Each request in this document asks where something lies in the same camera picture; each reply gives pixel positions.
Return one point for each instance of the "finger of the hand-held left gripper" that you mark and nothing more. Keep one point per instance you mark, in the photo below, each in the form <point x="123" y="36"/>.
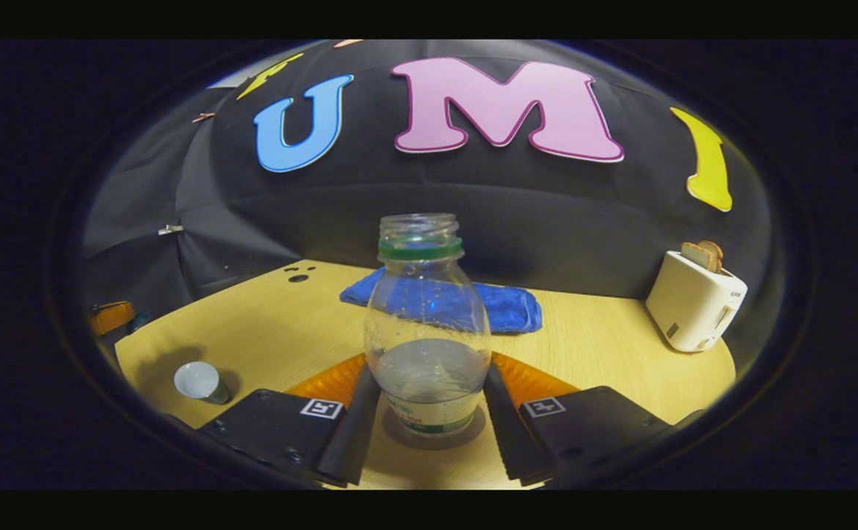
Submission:
<point x="112" y="318"/>

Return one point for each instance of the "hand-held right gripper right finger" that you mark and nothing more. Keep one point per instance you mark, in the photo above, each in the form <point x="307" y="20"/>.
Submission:
<point x="510" y="442"/>

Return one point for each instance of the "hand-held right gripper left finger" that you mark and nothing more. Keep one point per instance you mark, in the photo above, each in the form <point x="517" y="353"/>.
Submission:
<point x="351" y="442"/>

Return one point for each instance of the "clear plastic water bottle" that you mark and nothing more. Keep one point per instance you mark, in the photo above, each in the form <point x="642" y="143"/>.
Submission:
<point x="428" y="324"/>

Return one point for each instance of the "white cloth clip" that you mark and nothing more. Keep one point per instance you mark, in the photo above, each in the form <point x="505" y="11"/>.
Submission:
<point x="171" y="230"/>

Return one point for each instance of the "blue towel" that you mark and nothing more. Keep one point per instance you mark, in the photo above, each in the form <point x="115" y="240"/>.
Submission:
<point x="510" y="309"/>

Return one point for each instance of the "orange cloth clip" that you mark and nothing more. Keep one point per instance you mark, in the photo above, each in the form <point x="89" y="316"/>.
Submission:
<point x="203" y="117"/>

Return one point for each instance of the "black backdrop cloth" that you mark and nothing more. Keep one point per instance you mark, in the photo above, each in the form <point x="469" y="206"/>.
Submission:
<point x="546" y="221"/>

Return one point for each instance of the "white toaster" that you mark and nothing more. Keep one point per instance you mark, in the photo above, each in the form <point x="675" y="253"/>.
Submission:
<point x="694" y="309"/>

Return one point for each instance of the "toasted bread slice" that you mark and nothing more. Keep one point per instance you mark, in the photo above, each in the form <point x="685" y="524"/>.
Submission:
<point x="702" y="256"/>

